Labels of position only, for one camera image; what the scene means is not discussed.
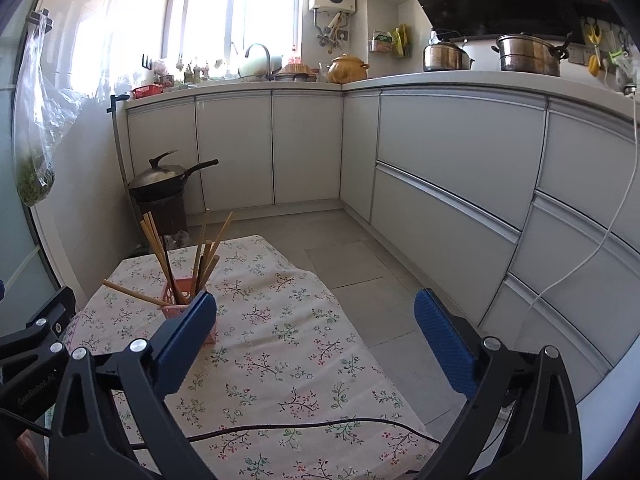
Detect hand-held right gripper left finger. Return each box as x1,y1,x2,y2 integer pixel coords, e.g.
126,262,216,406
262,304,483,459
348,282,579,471
47,290,218,480

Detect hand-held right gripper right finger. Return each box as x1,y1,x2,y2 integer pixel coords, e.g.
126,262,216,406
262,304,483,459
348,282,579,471
414,287,583,480

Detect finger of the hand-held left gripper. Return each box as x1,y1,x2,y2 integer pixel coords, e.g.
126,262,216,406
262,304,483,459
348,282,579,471
0,280,77,361

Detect pink plastic basket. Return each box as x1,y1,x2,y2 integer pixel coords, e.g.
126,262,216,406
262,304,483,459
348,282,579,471
160,277,218,346

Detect light wooden chopstick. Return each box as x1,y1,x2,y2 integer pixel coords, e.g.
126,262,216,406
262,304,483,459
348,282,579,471
102,279,173,307

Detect bunch of wooden chopsticks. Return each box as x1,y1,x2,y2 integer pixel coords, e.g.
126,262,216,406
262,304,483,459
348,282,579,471
139,209,235,306

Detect white plastic tube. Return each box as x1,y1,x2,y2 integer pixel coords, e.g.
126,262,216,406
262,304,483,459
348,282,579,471
5,247,42,292

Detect floral tablecloth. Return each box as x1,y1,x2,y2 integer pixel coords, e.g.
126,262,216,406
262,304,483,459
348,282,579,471
67,234,441,480

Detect clear plastic bag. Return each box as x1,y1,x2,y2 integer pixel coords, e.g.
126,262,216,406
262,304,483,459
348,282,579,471
161,230,191,251

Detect brown plastic bin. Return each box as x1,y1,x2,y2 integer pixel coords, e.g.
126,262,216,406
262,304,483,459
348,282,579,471
131,195,188,241

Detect plastic bag of greens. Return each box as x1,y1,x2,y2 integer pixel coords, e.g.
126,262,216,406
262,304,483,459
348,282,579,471
14,10,83,208

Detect black wok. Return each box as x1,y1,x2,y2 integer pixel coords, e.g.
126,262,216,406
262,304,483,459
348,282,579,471
128,159,219,203

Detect steel wok lid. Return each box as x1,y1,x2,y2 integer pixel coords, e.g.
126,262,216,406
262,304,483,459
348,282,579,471
131,150,188,188

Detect metal pole with black clamp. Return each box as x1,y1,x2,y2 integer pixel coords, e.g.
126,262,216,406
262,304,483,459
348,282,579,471
106,94,132,186

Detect white kitchen cabinets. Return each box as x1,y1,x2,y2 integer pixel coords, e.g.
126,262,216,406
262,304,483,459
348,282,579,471
125,71,640,406

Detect row of small bottles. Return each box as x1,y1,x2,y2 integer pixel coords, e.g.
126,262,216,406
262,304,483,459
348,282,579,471
175,57,226,83

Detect pale green basin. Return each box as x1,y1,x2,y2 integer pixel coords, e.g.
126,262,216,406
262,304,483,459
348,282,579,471
237,57,271,81

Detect steel kettle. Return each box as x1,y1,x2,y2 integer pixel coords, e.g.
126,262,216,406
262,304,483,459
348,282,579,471
423,30,475,72

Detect woven bamboo tray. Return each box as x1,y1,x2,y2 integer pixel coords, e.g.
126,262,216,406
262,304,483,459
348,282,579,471
275,62,318,83

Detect yellow clay pot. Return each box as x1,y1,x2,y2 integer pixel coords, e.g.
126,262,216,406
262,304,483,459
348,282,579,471
327,54,370,84

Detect steel faucet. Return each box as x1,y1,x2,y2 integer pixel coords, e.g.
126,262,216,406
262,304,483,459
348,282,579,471
244,43,275,82

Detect large steel pot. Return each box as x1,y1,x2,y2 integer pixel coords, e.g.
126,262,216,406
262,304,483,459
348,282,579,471
491,32,571,77

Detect window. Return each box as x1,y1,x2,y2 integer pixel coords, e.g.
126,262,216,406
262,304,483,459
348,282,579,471
167,0,306,81

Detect yellow hanging utensil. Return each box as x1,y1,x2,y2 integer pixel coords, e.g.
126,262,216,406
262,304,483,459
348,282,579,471
582,17,604,77

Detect water heater pipes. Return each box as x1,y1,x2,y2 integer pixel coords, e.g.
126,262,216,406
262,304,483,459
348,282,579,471
316,10,351,56

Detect black cable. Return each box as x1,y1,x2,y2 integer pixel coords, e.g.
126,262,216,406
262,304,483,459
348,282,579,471
127,417,442,453

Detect white charging cable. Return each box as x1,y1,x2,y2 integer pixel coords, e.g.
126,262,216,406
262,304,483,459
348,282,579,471
519,87,640,346

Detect wall rack with packets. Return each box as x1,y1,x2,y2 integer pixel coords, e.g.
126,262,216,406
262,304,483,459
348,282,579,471
369,24,413,58

